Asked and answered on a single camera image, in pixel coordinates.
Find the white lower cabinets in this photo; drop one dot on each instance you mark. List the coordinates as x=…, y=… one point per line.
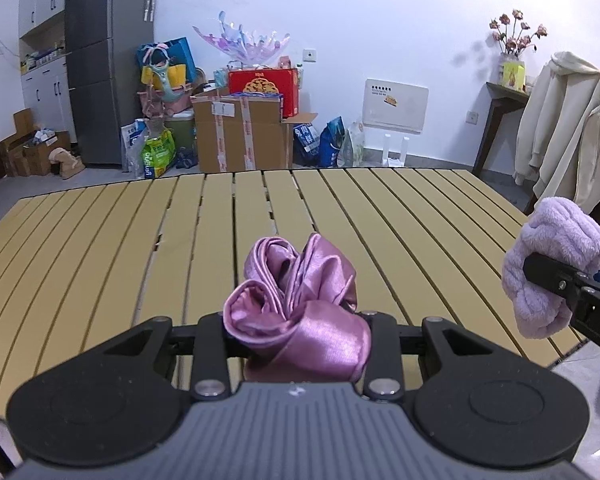
x=47, y=95

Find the white green bag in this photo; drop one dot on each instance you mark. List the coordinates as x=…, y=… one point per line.
x=354, y=142

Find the cream hoodie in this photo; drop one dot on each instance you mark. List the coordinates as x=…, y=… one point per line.
x=560, y=125

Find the pale fluffy fleece cloth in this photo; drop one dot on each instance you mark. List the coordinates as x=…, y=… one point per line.
x=555, y=230

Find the mint green handbag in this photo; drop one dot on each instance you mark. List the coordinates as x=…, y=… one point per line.
x=165, y=85

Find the small cardboard box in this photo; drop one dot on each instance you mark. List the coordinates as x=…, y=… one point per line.
x=22, y=121

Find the blue gift bag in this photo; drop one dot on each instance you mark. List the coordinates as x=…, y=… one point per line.
x=177, y=52

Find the dried flower bouquet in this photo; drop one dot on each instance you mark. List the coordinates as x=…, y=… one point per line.
x=515, y=30

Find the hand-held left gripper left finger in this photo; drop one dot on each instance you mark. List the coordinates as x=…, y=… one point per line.
x=211, y=350

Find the red gift box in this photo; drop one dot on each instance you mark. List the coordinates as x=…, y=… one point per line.
x=262, y=87

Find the pink handbag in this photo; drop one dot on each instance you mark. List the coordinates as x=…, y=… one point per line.
x=177, y=105

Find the iridescent bouquet wrap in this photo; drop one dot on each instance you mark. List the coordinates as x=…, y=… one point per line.
x=245, y=42

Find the green cooler box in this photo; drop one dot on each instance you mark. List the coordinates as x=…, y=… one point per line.
x=180, y=130

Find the white blue pet food bag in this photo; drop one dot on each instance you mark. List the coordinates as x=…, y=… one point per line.
x=132, y=142

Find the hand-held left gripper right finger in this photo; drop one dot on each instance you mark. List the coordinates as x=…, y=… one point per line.
x=382, y=355

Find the large taped cardboard box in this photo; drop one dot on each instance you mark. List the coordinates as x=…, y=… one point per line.
x=235, y=135

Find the white wall panel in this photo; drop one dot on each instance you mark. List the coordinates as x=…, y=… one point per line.
x=395, y=107

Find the yellow paper bag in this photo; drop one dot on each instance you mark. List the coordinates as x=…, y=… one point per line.
x=179, y=75

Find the row of bottles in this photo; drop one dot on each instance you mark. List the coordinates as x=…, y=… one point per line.
x=42, y=57

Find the grey refrigerator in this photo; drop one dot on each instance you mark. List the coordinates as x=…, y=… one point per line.
x=105, y=70

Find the white plastic stand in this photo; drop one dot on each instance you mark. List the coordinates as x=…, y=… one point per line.
x=395, y=152

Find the dark blue bag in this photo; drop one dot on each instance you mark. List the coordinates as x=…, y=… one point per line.
x=331, y=142

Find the white wall socket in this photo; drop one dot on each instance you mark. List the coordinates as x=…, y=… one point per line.
x=309, y=55
x=473, y=118

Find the wooden side table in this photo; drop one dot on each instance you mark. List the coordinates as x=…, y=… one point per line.
x=495, y=110

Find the tan suede boot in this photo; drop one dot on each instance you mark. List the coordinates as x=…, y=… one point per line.
x=67, y=165

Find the tan folding table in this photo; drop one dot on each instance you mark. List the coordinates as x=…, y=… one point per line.
x=130, y=260

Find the pink satin cloth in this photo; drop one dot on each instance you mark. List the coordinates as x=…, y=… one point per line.
x=300, y=320

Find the green pet food bag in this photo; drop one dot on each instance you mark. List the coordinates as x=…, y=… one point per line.
x=157, y=155

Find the yellow label vase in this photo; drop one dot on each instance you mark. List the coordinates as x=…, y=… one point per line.
x=512, y=72

